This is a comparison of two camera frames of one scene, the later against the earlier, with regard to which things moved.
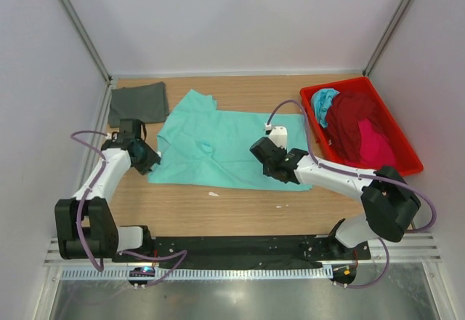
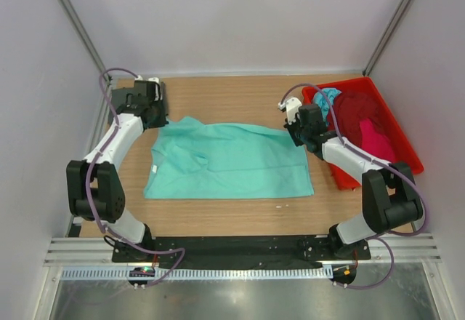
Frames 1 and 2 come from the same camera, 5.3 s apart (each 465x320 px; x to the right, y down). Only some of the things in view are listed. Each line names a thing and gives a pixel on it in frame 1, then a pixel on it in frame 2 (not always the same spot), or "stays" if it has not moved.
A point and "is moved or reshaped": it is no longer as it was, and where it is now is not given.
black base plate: x=291 y=250 stays
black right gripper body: x=268 y=171 -> x=298 y=132
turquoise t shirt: x=203 y=145 is moved or reshaped
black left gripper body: x=147 y=158 -> x=159 y=113
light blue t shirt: x=322 y=99 stays
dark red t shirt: x=343 y=121 stays
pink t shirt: x=375 y=149 stays
